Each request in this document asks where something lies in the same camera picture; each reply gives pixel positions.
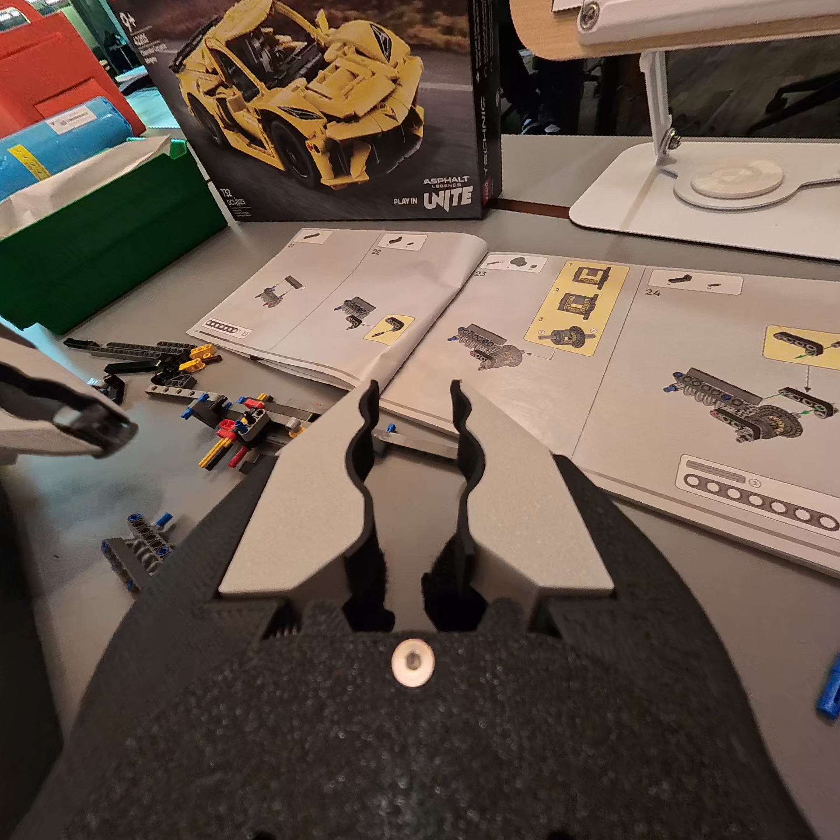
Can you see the blue cylinder roll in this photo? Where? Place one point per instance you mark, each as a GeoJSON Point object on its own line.
{"type": "Point", "coordinates": [59, 138]}

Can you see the small lego beam assembly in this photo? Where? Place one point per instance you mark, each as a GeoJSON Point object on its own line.
{"type": "Point", "coordinates": [141, 548]}

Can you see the black short lego beam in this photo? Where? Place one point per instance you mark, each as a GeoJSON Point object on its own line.
{"type": "Point", "coordinates": [98, 426]}

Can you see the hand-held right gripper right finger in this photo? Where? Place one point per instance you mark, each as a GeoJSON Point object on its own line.
{"type": "Point", "coordinates": [538, 525]}

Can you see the blue lego pin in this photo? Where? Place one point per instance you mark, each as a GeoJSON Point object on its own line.
{"type": "Point", "coordinates": [828, 689]}

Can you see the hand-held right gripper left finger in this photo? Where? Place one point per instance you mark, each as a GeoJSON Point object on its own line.
{"type": "Point", "coordinates": [295, 525]}

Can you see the lego chassis assembly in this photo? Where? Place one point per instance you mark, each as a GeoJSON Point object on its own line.
{"type": "Point", "coordinates": [262, 420]}

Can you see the white paper bag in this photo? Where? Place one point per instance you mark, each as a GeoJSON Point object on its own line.
{"type": "Point", "coordinates": [79, 177]}

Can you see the lego set box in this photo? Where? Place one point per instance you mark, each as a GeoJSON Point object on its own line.
{"type": "Point", "coordinates": [295, 190]}

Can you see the yellow lego connector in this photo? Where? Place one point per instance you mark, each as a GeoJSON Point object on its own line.
{"type": "Point", "coordinates": [203, 349]}
{"type": "Point", "coordinates": [197, 363]}

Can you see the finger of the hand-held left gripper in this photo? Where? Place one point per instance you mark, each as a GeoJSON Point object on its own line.
{"type": "Point", "coordinates": [39, 361]}
{"type": "Point", "coordinates": [26, 426]}

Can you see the red plastic tote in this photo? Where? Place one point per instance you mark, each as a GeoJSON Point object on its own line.
{"type": "Point", "coordinates": [46, 59]}

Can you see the instruction booklet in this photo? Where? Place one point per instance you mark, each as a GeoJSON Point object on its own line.
{"type": "Point", "coordinates": [590, 407]}

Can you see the white stand base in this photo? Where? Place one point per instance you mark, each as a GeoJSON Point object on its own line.
{"type": "Point", "coordinates": [630, 203]}

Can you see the green plastic bin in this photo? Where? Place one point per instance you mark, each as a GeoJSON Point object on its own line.
{"type": "Point", "coordinates": [118, 243]}

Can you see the pile of dark lego beams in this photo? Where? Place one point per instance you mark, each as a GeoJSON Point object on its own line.
{"type": "Point", "coordinates": [138, 351]}

